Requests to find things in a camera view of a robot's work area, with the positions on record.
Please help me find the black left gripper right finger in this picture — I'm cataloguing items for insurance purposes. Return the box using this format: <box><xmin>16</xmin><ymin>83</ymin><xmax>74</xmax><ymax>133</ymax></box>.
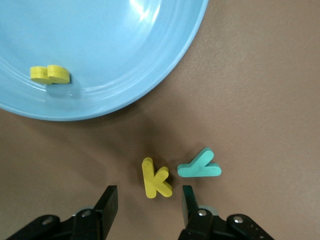
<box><xmin>178</xmin><ymin>184</ymin><xmax>272</xmax><ymax>240</ymax></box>

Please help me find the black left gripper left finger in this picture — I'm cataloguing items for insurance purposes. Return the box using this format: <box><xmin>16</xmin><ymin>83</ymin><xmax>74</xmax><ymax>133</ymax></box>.
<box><xmin>4</xmin><ymin>184</ymin><xmax>119</xmax><ymax>240</ymax></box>

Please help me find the teal foam letter y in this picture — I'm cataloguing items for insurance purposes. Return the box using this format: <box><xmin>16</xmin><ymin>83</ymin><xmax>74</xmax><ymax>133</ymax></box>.
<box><xmin>177</xmin><ymin>147</ymin><xmax>223</xmax><ymax>179</ymax></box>

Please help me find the yellow foam letter k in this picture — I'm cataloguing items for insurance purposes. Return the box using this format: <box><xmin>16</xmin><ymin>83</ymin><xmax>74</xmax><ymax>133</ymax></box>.
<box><xmin>141</xmin><ymin>157</ymin><xmax>173</xmax><ymax>200</ymax></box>

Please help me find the yellow foam letter i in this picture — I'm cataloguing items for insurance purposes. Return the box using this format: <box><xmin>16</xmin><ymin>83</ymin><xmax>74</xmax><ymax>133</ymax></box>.
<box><xmin>29</xmin><ymin>64</ymin><xmax>71</xmax><ymax>85</ymax></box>

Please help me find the brown table cover sheet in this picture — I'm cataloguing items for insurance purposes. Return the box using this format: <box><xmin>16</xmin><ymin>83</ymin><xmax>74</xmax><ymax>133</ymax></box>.
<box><xmin>0</xmin><ymin>0</ymin><xmax>320</xmax><ymax>240</ymax></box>

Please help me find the blue plate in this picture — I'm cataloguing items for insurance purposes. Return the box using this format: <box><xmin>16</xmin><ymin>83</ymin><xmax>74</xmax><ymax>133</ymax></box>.
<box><xmin>0</xmin><ymin>0</ymin><xmax>210</xmax><ymax>122</ymax></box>

